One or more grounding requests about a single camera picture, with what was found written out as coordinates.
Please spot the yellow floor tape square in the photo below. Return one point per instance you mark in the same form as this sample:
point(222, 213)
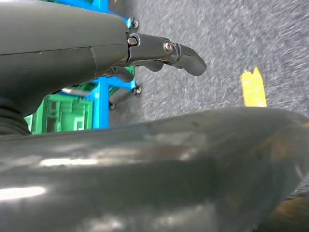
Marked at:
point(253, 88)

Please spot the blue metal shelf rack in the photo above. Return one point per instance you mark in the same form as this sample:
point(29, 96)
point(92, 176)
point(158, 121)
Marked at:
point(100, 102)

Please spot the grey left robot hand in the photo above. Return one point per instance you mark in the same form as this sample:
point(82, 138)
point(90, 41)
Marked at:
point(60, 48)

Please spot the green plastic crate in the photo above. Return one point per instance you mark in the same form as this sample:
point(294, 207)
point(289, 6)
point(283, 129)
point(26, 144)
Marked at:
point(62, 115)

